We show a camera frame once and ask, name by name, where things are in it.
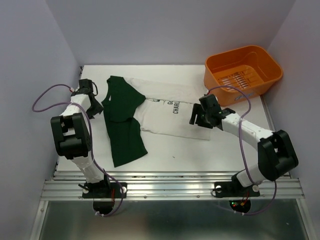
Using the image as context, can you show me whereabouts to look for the aluminium mounting rail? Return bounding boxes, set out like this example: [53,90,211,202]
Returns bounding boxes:
[40,172,305,201]

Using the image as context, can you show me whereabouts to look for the orange plastic basket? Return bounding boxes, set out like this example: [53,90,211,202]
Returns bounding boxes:
[203,45,283,107]

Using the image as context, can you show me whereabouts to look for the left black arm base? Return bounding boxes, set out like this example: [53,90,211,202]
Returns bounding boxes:
[78,176,128,200]

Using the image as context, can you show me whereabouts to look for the white and green t-shirt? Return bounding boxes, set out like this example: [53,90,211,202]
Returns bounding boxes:
[101,75,210,167]

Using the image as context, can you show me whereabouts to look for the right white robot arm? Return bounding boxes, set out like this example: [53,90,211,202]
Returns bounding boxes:
[189,103,299,195]

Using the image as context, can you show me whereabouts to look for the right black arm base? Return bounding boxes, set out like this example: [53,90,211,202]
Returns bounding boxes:
[211,172,260,198]

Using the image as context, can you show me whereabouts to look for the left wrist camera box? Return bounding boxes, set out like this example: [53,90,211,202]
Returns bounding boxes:
[71,78,98,97]

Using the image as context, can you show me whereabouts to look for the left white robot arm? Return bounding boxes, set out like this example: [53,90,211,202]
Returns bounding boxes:
[50,94,111,197]

